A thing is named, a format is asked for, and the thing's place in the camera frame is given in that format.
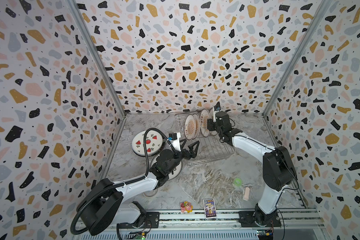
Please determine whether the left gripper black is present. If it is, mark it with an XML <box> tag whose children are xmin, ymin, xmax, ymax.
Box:
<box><xmin>164</xmin><ymin>138</ymin><xmax>198</xmax><ymax>175</ymax></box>

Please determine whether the fruit pattern blue-rim plate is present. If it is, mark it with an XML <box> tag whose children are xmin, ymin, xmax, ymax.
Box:
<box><xmin>132</xmin><ymin>131</ymin><xmax>164</xmax><ymax>157</ymax></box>

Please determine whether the red pattern white plate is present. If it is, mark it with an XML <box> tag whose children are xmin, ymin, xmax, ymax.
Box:
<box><xmin>209</xmin><ymin>108</ymin><xmax>214</xmax><ymax>119</ymax></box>

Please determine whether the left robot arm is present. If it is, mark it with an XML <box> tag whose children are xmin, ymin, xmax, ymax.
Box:
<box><xmin>70</xmin><ymin>141</ymin><xmax>200</xmax><ymax>236</ymax></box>

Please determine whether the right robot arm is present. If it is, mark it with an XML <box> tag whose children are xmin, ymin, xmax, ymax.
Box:
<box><xmin>207</xmin><ymin>110</ymin><xmax>297</xmax><ymax>227</ymax></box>

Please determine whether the orange pattern white plate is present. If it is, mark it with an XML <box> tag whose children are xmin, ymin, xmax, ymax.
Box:
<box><xmin>200</xmin><ymin>109</ymin><xmax>210</xmax><ymax>138</ymax></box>

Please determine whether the orange sunburst plate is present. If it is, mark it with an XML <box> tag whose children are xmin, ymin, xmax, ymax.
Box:
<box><xmin>184</xmin><ymin>114</ymin><xmax>196</xmax><ymax>140</ymax></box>

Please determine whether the green plastic lid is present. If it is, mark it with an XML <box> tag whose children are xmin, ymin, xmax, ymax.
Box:
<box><xmin>233</xmin><ymin>178</ymin><xmax>243</xmax><ymax>188</ymax></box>

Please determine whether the pink yellow toy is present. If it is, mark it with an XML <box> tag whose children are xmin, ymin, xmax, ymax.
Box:
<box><xmin>180</xmin><ymin>201</ymin><xmax>193</xmax><ymax>213</ymax></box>

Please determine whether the purple card box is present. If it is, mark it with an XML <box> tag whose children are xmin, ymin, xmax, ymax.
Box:
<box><xmin>203</xmin><ymin>198</ymin><xmax>217</xmax><ymax>219</ymax></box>

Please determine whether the pink eraser block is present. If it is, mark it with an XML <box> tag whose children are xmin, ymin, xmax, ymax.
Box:
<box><xmin>243</xmin><ymin>187</ymin><xmax>251</xmax><ymax>201</ymax></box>

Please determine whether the metal wire dish rack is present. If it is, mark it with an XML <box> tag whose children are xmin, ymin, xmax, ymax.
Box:
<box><xmin>175</xmin><ymin>111</ymin><xmax>235</xmax><ymax>167</ymax></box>

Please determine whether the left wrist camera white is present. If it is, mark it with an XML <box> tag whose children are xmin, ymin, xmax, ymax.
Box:
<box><xmin>168</xmin><ymin>132</ymin><xmax>181</xmax><ymax>152</ymax></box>

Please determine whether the black corrugated cable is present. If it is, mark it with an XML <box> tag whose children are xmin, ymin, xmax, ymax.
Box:
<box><xmin>70</xmin><ymin>127</ymin><xmax>172</xmax><ymax>235</ymax></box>

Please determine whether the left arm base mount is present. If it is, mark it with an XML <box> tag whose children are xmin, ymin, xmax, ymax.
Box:
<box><xmin>119</xmin><ymin>212</ymin><xmax>160</xmax><ymax>230</ymax></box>

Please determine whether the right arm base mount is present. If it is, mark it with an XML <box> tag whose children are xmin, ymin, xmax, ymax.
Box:
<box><xmin>239</xmin><ymin>210</ymin><xmax>282</xmax><ymax>228</ymax></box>

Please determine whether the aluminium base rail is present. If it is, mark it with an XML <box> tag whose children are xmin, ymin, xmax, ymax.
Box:
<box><xmin>72</xmin><ymin>209</ymin><xmax>331</xmax><ymax>240</ymax></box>

